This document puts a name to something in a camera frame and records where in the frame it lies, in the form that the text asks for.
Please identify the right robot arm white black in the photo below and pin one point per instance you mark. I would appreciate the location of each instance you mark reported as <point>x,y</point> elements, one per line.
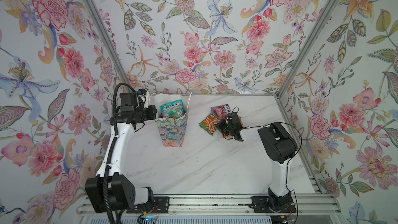
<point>280,147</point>

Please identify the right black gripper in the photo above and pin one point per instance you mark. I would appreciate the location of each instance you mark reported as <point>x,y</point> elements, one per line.
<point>220,124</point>

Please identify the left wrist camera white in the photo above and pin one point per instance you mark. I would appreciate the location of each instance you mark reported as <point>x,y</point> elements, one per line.
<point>143,98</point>

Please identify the green orange noodle snack pack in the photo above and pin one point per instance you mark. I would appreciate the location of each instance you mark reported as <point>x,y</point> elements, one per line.
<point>209,124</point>

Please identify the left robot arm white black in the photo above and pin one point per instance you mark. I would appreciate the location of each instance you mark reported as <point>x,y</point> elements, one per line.
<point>109,190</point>

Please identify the teal Fox's blossom candy pack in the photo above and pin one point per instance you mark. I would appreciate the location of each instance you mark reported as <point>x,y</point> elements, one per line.
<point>175,109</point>

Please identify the small purple Fox's candy pack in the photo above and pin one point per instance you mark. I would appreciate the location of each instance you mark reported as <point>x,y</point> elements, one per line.
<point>221,111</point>

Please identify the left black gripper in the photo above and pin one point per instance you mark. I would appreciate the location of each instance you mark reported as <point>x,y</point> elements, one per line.
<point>152,114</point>

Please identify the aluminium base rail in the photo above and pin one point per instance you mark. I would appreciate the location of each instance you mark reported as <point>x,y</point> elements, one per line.
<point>239,204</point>

